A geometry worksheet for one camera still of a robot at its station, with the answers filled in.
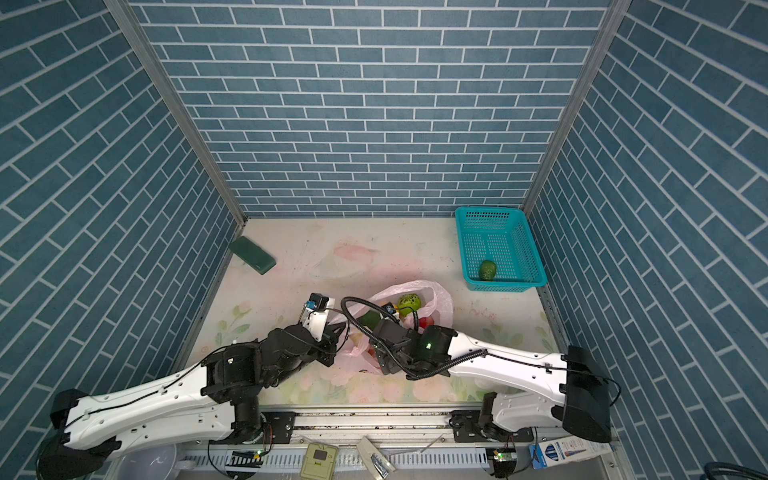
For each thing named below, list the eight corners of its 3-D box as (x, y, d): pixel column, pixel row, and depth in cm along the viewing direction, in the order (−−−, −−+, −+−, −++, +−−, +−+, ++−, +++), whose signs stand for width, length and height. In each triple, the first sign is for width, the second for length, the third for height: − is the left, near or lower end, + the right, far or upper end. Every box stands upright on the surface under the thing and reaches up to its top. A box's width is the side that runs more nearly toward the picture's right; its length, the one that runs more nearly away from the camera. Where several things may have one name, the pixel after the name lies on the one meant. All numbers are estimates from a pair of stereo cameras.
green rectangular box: (230, 248, 114) (227, 244, 113) (246, 238, 118) (243, 234, 116) (262, 275, 106) (260, 272, 105) (278, 263, 110) (276, 260, 108)
